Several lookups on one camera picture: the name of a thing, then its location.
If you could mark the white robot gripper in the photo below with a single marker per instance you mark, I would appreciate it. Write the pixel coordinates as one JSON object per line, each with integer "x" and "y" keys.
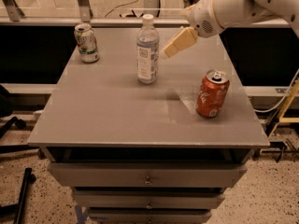
{"x": 202, "y": 19}

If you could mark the clear blue-label plastic bottle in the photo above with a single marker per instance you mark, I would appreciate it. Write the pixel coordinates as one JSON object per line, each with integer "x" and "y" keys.
{"x": 147, "y": 51}

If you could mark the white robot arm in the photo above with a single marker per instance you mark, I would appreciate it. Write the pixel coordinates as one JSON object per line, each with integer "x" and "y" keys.
{"x": 232, "y": 12}

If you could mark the red cola can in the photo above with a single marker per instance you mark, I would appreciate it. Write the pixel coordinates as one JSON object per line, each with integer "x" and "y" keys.
{"x": 212, "y": 93}

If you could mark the white green soda can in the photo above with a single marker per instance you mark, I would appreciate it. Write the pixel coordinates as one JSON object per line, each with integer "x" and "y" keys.
{"x": 86, "y": 43}

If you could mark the grey drawer cabinet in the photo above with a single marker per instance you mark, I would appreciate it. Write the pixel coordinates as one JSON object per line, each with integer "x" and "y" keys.
{"x": 101, "y": 113}

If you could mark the yellow metal stand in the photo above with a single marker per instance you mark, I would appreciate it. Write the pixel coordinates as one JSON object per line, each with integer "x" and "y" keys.
{"x": 277, "y": 119}

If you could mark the bottom grey drawer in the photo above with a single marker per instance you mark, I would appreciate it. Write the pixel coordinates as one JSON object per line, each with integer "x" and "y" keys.
{"x": 149, "y": 216}

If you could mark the grey drawer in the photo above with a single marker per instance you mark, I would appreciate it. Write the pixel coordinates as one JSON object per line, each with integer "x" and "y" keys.
{"x": 147, "y": 175}
{"x": 149, "y": 216}
{"x": 148, "y": 199}

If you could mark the top grey drawer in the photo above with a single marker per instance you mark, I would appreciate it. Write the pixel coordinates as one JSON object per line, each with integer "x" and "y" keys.
{"x": 147, "y": 175}

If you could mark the middle grey drawer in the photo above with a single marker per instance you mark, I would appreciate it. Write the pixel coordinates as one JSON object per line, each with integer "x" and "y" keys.
{"x": 148, "y": 199}

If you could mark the black chair base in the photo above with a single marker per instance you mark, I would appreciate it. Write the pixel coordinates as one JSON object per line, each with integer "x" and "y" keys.
{"x": 6, "y": 109}

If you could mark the black metal bar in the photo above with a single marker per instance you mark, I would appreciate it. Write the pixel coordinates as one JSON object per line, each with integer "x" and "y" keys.
{"x": 16, "y": 210}

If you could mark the metal railing frame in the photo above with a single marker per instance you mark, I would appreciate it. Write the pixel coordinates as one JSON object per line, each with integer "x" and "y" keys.
{"x": 95, "y": 12}

